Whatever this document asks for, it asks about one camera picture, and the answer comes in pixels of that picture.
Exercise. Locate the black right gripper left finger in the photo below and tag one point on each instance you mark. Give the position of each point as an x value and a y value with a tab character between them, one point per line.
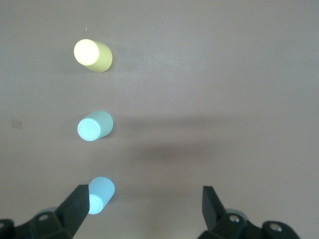
72	214

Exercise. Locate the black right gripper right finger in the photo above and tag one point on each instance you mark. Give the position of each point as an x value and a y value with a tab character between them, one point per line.
214	214

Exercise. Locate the mint green plastic cup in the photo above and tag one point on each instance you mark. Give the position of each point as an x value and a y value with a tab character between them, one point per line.
99	125

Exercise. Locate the yellow plastic cup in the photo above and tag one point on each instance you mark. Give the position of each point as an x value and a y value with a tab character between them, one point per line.
97	59

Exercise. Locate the light blue plastic cup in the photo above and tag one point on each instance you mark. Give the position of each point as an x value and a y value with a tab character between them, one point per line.
102	191

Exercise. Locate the brown table mat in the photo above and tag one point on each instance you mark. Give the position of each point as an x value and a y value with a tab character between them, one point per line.
211	74

